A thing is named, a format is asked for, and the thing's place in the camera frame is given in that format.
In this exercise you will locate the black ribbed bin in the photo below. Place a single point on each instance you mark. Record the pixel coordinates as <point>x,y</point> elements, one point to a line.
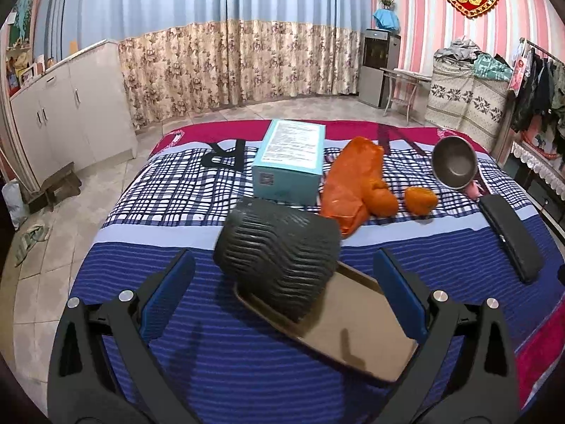
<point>278,256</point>

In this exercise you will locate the wooden stool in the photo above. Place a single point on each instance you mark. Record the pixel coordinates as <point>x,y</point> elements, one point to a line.
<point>55,185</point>

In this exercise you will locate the white cabinet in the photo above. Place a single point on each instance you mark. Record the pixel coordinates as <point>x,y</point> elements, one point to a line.
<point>75,115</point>

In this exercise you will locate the blue covered water bottle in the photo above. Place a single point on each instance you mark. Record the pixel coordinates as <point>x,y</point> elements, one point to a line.
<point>386,20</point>

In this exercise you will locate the striped plaid bed blanket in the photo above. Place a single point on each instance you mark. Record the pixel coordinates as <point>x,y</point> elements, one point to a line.
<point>220,362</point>

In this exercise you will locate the green wall poster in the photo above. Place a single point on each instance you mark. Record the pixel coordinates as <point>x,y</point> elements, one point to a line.
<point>22,17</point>

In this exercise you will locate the grey clothes pile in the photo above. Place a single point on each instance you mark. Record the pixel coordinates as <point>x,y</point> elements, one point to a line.
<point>457,51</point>

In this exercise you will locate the white plastic bag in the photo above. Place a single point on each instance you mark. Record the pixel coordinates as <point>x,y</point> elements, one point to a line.
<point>13,205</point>

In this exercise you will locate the brown rectangular tray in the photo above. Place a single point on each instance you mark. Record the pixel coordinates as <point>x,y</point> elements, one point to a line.
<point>353,335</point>

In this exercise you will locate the light blue carton box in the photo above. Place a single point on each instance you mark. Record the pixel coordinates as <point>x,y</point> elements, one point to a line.
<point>291,150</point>

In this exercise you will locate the patterned cloth covered furniture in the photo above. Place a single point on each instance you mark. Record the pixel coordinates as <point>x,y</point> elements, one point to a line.
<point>468,101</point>

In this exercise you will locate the grey water dispenser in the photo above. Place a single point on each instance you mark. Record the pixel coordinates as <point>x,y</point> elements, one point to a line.
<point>377,70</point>

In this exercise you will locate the lace covered low shelf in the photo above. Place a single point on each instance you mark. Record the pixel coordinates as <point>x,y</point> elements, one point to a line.
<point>538,163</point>

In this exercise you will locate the black oblong case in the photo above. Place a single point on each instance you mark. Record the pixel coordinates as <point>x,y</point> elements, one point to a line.
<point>512,238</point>

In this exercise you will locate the metal clothes rack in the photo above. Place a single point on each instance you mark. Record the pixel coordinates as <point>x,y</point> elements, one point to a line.
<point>538,48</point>

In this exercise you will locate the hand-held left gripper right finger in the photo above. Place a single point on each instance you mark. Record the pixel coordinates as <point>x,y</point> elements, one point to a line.
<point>399,293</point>

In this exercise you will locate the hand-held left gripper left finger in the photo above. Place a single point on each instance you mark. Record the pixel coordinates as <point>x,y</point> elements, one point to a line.
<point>170,293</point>

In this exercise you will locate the pink metal-lined bowl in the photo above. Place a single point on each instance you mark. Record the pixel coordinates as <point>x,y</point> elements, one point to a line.
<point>454,163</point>

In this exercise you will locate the orange peel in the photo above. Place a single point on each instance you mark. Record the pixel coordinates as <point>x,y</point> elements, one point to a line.
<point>421,201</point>

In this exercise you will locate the orange plastic bag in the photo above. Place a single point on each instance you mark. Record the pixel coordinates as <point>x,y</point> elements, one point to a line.
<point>348,176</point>

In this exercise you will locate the rag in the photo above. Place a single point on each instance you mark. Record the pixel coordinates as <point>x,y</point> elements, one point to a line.
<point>31,243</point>

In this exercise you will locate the small white side table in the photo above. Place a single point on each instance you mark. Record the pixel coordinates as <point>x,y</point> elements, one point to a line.
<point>408,74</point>

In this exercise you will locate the blue floral curtain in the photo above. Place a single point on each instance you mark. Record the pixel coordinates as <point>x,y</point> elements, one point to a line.
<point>198,31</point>

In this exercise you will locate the row of hanging clothes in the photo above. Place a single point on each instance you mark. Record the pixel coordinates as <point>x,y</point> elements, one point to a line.
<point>545,92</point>

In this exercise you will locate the small potted plant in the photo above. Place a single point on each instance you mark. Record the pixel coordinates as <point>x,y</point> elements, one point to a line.
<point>387,3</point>

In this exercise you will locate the green plaid cloth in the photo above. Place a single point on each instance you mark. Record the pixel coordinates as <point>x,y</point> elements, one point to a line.
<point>492,67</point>

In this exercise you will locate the pink white hanging bag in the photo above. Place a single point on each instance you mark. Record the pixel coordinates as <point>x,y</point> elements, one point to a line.
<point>520,75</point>

